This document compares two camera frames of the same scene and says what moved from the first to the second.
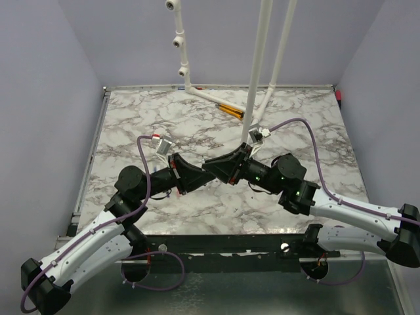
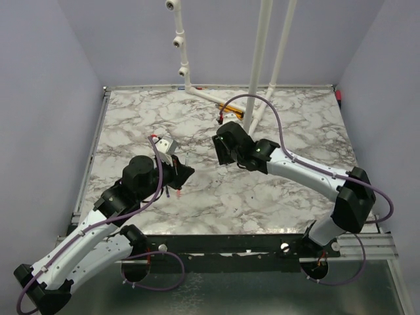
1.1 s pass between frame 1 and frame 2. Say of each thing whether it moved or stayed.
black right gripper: moved
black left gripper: moved
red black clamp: stayed
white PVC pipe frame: stayed
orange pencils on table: stayed
